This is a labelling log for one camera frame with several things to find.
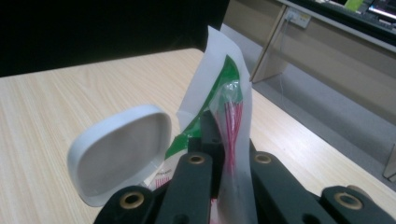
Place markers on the green white packet red sticks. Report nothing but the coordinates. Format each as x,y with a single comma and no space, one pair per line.
218,62

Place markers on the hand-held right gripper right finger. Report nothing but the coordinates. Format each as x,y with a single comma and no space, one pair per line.
252,147

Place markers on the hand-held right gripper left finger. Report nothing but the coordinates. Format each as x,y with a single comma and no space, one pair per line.
210,133

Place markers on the white power outlet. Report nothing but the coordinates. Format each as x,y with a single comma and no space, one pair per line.
298,18

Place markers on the computer monitor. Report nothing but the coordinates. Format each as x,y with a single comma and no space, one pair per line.
383,7

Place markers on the light green object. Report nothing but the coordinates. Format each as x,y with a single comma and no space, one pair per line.
353,4

